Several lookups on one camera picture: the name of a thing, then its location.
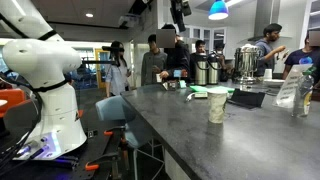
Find white paper cup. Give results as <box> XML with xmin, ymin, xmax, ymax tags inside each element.
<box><xmin>208</xmin><ymin>89</ymin><xmax>228</xmax><ymax>124</ymax></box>

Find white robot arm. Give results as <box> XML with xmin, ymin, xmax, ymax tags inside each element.
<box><xmin>0</xmin><ymin>0</ymin><xmax>87</xmax><ymax>160</ymax></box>

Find man in grey shirt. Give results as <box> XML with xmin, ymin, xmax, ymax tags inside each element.
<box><xmin>141</xmin><ymin>34</ymin><xmax>167</xmax><ymax>86</ymax></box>

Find white power adapter brick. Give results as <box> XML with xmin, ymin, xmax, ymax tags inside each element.
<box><xmin>185</xmin><ymin>92</ymin><xmax>208</xmax><ymax>102</ymax></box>

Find green flat folder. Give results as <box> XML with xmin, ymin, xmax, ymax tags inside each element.
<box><xmin>189</xmin><ymin>85</ymin><xmax>235</xmax><ymax>93</ymax></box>

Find person in black jacket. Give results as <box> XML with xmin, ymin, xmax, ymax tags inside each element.
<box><xmin>160</xmin><ymin>34</ymin><xmax>191</xmax><ymax>83</ymax></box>

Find woman in light shirt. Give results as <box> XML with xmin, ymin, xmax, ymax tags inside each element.
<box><xmin>105</xmin><ymin>41</ymin><xmax>131</xmax><ymax>98</ymax></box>

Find left steel coffee airpot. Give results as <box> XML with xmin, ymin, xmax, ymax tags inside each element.
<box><xmin>195</xmin><ymin>54</ymin><xmax>208</xmax><ymax>86</ymax></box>

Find steel coffee airpot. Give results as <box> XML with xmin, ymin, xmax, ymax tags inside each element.
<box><xmin>208</xmin><ymin>52</ymin><xmax>221</xmax><ymax>85</ymax></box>
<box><xmin>195</xmin><ymin>54</ymin><xmax>208</xmax><ymax>86</ymax></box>

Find blue office chair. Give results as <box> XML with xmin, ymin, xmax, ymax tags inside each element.
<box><xmin>95</xmin><ymin>95</ymin><xmax>153</xmax><ymax>180</ymax></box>

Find right steel coffee airpot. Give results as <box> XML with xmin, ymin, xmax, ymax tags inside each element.
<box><xmin>208</xmin><ymin>52</ymin><xmax>221</xmax><ymax>85</ymax></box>

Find ceiling mounted projector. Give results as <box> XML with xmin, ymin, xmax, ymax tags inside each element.
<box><xmin>118</xmin><ymin>14</ymin><xmax>141</xmax><ymax>28</ymax></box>

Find black table outlet hatch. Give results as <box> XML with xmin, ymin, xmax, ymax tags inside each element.
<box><xmin>227</xmin><ymin>89</ymin><xmax>265</xmax><ymax>109</ymax></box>

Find large silver coffee urn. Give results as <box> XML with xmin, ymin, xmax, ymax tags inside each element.
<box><xmin>234</xmin><ymin>44</ymin><xmax>261</xmax><ymax>84</ymax></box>

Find blue pendant lamp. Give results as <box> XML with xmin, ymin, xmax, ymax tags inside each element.
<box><xmin>208</xmin><ymin>0</ymin><xmax>229</xmax><ymax>20</ymax></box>

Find stack of white cups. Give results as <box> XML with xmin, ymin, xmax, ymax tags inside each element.
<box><xmin>264</xmin><ymin>69</ymin><xmax>272</xmax><ymax>80</ymax></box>

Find white printed paper sign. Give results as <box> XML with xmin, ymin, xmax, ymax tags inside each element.
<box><xmin>273</xmin><ymin>64</ymin><xmax>311</xmax><ymax>108</ymax></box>

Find man in grey hoodie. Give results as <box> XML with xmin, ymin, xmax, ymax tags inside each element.
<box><xmin>255</xmin><ymin>23</ymin><xmax>286</xmax><ymax>77</ymax></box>

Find clear plastic water bottle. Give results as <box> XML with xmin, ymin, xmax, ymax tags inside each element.
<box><xmin>292</xmin><ymin>67</ymin><xmax>316</xmax><ymax>117</ymax></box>

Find person in navy shirt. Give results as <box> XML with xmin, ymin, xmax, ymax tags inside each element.
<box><xmin>282</xmin><ymin>30</ymin><xmax>320</xmax><ymax>82</ymax></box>

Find orange handled clamp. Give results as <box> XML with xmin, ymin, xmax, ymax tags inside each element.
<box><xmin>84</xmin><ymin>151</ymin><xmax>120</xmax><ymax>172</ymax></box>
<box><xmin>103</xmin><ymin>126</ymin><xmax>126</xmax><ymax>136</ymax></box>

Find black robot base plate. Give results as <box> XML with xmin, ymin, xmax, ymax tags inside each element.
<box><xmin>0</xmin><ymin>130</ymin><xmax>121</xmax><ymax>180</ymax></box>

